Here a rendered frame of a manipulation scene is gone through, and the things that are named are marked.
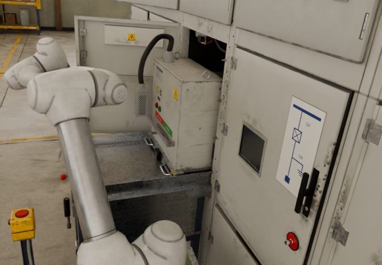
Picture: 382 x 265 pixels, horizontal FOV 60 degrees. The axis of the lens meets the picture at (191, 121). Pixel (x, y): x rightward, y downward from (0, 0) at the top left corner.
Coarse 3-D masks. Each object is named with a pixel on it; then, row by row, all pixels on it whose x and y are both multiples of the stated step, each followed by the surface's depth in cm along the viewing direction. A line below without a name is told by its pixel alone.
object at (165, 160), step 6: (150, 132) 208; (150, 138) 208; (156, 144) 195; (162, 150) 188; (162, 156) 185; (162, 162) 186; (168, 162) 176; (168, 168) 176; (174, 174) 167; (180, 174) 167
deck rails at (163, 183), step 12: (132, 132) 209; (144, 132) 212; (96, 144) 204; (108, 144) 205; (120, 144) 206; (144, 180) 160; (156, 180) 162; (168, 180) 165; (180, 180) 168; (192, 180) 170; (204, 180) 173; (108, 192) 155; (120, 192) 158; (132, 192) 160; (144, 192) 162
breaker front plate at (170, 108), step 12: (168, 72) 169; (156, 84) 191; (168, 84) 170; (180, 84) 153; (156, 96) 193; (168, 96) 171; (180, 96) 154; (156, 108) 194; (168, 108) 173; (156, 120) 196; (168, 120) 174; (168, 156) 178
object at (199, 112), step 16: (176, 64) 182; (192, 64) 185; (192, 80) 154; (208, 80) 156; (192, 96) 156; (208, 96) 159; (192, 112) 159; (208, 112) 162; (192, 128) 162; (208, 128) 166; (192, 144) 166; (208, 144) 169; (176, 160) 166; (192, 160) 170; (208, 160) 173
